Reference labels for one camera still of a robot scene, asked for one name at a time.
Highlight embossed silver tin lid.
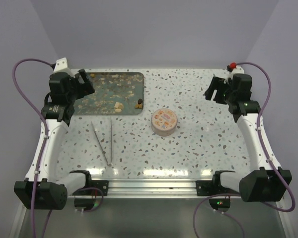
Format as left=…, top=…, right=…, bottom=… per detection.
left=151, top=108, right=178, bottom=125

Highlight metal tweezers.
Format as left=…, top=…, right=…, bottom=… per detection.
left=91, top=116, right=113, bottom=167

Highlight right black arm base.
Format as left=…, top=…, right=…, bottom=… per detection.
left=195, top=180, right=238, bottom=196

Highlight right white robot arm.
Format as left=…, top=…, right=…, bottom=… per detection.
left=205, top=73, right=292, bottom=202

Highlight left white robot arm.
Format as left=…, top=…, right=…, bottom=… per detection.
left=14, top=69, right=95, bottom=210

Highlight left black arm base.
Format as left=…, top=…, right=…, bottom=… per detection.
left=73, top=180, right=109, bottom=196

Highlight white chocolate pieces cluster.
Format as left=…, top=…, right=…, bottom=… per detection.
left=114, top=102, right=125, bottom=113

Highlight green floral metal tray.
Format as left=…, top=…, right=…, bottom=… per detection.
left=74, top=72, right=145, bottom=115

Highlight caramel candy by tray edge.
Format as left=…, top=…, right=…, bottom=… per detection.
left=135, top=104, right=143, bottom=109

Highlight round silver tin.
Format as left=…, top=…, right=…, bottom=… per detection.
left=151, top=122, right=177, bottom=136

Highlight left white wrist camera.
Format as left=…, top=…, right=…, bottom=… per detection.
left=53, top=58, right=74, bottom=77

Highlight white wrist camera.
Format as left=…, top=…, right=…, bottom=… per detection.
left=53, top=58, right=74, bottom=77
left=224, top=62, right=244, bottom=84

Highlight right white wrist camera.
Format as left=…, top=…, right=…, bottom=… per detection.
left=224, top=62, right=244, bottom=84

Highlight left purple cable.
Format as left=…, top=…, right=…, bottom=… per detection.
left=12, top=58, right=105, bottom=238

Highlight purple cable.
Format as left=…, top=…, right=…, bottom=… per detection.
left=12, top=58, right=105, bottom=238
left=193, top=61, right=297, bottom=238

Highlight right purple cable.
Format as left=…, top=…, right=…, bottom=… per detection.
left=193, top=61, right=297, bottom=238

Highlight aluminium mounting rail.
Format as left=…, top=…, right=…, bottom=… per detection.
left=69, top=179, right=241, bottom=199

